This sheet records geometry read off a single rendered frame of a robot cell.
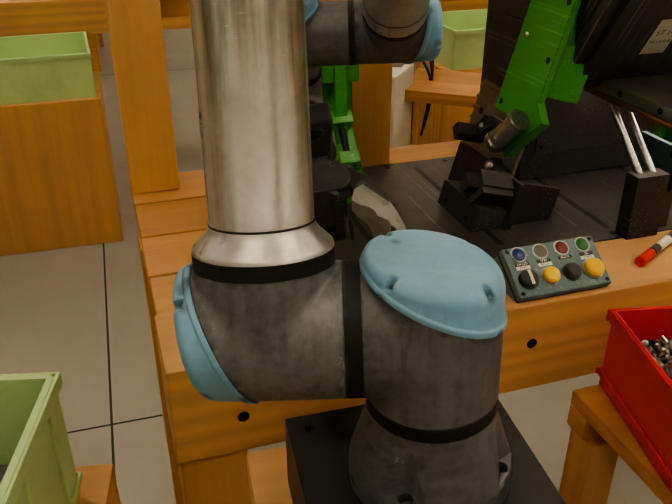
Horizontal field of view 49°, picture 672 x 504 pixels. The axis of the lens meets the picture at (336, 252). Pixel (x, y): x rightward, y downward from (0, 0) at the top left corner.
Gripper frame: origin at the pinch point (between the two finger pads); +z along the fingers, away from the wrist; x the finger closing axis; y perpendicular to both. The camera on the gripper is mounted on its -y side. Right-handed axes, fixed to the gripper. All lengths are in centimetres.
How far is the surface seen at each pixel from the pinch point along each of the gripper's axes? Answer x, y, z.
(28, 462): 31.9, 9.7, 11.5
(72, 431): 67, 131, -75
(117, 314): 60, 149, -133
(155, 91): 21, 21, -68
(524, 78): -39, 13, -45
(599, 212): -52, 36, -35
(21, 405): 35.4, 15.0, 0.7
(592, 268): -38.8, 25.0, -13.4
